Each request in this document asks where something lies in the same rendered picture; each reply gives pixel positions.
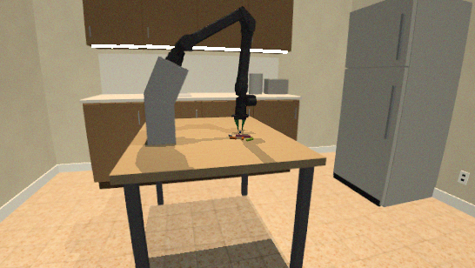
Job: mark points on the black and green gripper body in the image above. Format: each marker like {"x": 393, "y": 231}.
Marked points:
{"x": 240, "y": 113}

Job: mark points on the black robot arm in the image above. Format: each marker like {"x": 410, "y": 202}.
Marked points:
{"x": 248, "y": 24}

